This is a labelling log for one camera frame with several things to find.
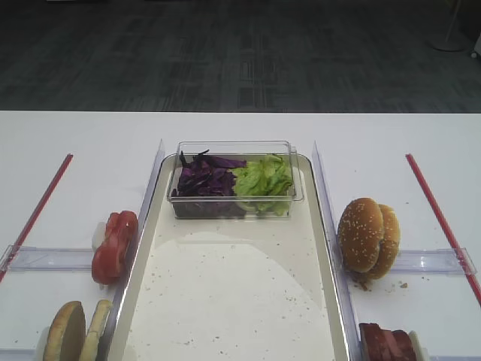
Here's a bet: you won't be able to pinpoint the bun bottom half pale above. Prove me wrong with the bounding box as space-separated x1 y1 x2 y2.
79 299 113 361

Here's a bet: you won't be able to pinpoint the green lettuce leaves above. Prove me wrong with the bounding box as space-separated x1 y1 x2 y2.
231 154 293 217

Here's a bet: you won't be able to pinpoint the white tomato holder block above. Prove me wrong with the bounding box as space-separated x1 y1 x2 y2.
92 222 106 250

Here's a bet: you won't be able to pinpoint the red tomato slices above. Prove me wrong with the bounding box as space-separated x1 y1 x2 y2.
92 211 138 285

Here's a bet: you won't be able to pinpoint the brown meat patty slices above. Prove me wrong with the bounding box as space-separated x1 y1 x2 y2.
359 323 417 361

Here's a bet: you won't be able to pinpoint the clear plastic salad box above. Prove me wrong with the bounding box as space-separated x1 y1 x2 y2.
166 141 304 219

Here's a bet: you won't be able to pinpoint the purple cabbage shreds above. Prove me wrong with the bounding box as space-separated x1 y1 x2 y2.
171 150 247 219

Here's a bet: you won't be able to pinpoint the left long clear divider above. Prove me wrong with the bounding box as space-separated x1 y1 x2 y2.
101 139 165 345

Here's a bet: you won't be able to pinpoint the long clear divider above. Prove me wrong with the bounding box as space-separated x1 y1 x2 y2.
101 139 165 345
312 141 363 360

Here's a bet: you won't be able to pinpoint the silver metal tray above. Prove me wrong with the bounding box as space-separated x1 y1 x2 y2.
108 156 348 360

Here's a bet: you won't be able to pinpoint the sesame bun top front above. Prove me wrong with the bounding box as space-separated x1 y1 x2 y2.
337 198 384 273

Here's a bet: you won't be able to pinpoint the sesame bun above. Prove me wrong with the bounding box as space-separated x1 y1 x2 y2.
337 198 384 273
369 205 401 279

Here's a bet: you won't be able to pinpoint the sesame bun top rear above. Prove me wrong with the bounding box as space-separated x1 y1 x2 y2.
369 205 401 279

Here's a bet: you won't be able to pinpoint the left red tape strip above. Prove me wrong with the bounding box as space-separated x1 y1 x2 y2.
0 153 74 281

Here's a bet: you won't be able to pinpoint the red tape strip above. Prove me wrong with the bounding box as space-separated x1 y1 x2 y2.
405 153 480 303
0 153 74 281

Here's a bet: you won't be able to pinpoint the right long clear divider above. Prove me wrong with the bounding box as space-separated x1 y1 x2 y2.
312 141 363 360

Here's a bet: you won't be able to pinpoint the right upper clear crossbar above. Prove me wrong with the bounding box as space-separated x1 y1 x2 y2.
390 248 477 275

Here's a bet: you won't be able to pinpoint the clear crossbar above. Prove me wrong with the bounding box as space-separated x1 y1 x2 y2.
390 248 477 275
1 245 94 272

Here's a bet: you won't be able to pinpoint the right red tape strip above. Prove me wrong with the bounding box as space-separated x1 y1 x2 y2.
405 153 480 303

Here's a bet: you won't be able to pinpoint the bun bottom half toasted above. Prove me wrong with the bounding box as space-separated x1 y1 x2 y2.
42 301 86 361

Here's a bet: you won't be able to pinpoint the left upper clear crossbar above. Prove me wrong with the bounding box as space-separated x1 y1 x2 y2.
1 245 94 272

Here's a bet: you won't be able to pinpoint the white patty holder block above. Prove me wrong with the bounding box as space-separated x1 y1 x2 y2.
408 331 430 361

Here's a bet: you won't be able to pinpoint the white bun holder block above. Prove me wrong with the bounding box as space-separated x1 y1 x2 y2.
34 326 50 361

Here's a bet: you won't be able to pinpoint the white floor stand base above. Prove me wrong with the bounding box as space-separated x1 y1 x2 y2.
427 0 467 53

